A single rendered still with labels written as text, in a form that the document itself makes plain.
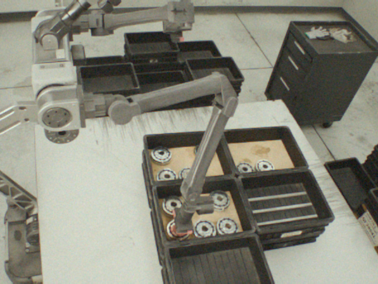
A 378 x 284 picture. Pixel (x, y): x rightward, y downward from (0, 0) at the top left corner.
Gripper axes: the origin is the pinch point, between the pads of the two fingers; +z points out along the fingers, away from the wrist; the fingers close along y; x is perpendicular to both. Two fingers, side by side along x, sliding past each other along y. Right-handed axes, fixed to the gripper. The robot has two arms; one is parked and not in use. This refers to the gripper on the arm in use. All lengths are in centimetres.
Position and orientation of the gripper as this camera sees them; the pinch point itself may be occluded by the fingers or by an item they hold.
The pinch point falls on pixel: (179, 227)
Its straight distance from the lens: 165.7
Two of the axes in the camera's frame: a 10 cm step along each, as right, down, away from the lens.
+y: -1.7, -8.0, 5.8
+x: -9.6, 0.0, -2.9
